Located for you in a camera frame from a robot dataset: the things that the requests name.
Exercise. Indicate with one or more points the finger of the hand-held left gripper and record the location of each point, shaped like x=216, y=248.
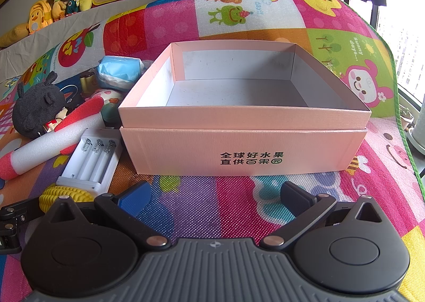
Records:
x=10, y=232

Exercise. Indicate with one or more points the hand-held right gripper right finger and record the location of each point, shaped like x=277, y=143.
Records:
x=294, y=197

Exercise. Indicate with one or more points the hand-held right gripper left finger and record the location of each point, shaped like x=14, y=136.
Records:
x=132, y=197

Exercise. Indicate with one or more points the yellow toy corn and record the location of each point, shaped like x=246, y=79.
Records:
x=66, y=194

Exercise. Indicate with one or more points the pink cardboard box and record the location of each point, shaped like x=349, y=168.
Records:
x=232, y=142

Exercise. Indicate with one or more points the white red foam rocket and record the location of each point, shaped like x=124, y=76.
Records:
x=43, y=152

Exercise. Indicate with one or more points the pink cream round toy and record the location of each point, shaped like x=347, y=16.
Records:
x=106, y=95

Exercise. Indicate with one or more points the blue white tissue pack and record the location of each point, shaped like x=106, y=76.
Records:
x=116, y=69

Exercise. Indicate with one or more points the dark grey plush toy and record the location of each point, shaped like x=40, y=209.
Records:
x=36, y=106

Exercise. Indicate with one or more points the white battery holder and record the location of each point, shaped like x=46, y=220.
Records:
x=89, y=162

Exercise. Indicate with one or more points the white tall pot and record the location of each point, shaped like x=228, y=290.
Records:
x=417, y=137

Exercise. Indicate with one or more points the black framed window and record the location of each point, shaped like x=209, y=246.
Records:
x=408, y=50

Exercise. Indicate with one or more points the grey sofa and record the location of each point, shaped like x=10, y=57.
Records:
x=83, y=16

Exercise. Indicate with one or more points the yellow long pillow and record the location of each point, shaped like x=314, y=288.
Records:
x=13, y=35

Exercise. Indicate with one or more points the colourful cartoon play mat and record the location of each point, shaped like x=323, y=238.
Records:
x=232, y=6

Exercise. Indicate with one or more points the yellow duck backpack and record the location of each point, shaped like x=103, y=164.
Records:
x=40, y=16

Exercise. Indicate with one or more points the yellow duck plush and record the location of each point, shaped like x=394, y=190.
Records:
x=56, y=3

